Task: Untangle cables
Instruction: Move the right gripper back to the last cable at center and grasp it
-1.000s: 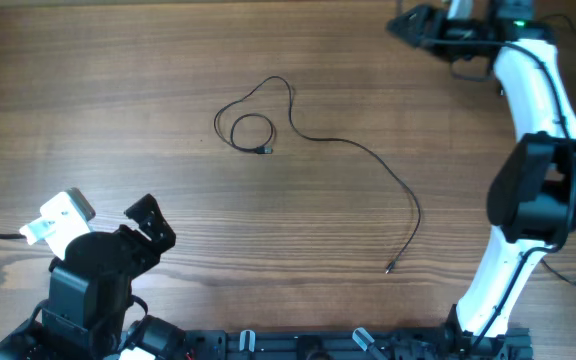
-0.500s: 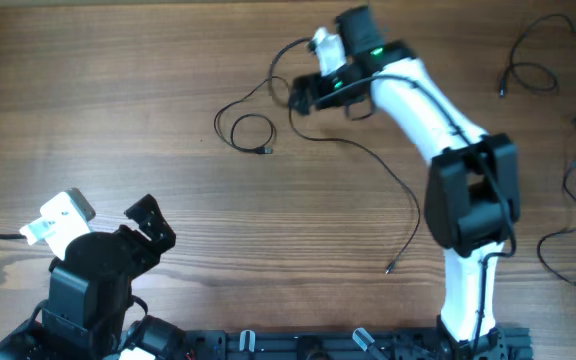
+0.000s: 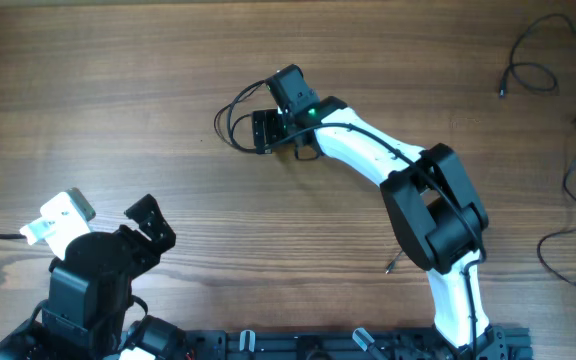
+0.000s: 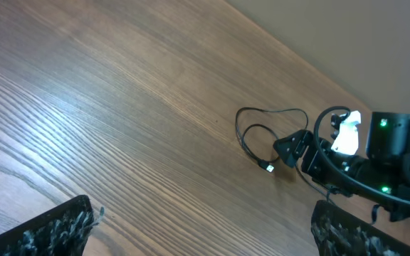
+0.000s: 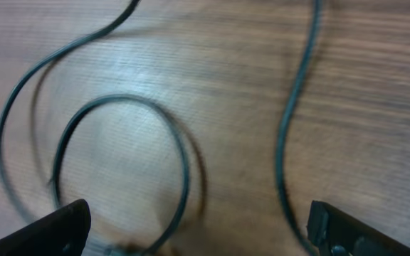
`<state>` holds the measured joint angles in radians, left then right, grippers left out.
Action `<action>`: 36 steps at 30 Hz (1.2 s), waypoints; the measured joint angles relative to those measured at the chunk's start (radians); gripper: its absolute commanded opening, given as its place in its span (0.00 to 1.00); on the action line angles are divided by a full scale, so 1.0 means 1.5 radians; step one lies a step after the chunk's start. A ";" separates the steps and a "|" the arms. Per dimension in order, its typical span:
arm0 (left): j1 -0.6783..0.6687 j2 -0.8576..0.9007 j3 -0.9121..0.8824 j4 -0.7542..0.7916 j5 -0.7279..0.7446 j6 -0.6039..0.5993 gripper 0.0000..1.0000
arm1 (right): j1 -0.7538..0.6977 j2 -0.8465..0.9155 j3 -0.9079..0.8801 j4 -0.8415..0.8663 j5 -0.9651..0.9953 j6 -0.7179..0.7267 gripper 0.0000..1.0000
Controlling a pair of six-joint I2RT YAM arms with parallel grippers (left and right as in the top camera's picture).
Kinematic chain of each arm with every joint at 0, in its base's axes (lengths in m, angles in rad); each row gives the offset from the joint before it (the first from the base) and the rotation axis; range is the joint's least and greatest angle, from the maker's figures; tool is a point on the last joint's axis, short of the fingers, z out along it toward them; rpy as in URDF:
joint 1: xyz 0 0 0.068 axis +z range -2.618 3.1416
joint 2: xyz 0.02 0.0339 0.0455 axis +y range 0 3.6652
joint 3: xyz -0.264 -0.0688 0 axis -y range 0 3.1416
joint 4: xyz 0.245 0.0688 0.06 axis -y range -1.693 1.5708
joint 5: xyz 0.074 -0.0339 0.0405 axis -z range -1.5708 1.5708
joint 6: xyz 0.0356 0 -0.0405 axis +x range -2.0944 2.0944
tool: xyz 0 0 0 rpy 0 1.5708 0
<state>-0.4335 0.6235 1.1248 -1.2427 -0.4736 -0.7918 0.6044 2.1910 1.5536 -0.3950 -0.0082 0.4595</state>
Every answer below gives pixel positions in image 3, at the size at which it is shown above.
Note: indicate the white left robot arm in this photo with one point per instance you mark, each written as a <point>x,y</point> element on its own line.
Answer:
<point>90,286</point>

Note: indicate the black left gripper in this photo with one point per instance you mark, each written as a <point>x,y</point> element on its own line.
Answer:
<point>153,221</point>

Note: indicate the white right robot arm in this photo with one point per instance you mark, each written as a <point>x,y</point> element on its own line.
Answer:
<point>436,215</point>

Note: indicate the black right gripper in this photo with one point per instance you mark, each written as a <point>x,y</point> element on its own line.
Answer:
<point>272,126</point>

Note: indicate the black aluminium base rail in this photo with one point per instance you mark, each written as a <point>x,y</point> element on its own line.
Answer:
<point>497,343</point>

